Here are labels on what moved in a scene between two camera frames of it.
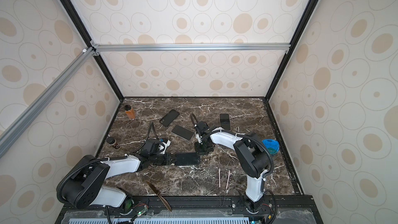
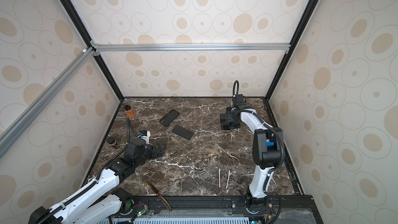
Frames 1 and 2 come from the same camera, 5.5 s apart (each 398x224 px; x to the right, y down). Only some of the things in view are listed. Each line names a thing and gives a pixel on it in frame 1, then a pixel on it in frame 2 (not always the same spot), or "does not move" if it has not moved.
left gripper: (167, 156) -> (154, 152)
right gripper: (198, 152) -> (229, 116)
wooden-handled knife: (158, 193) does not move
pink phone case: (225, 121) does not move
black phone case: (169, 117) does not move
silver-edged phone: (183, 133) does not move
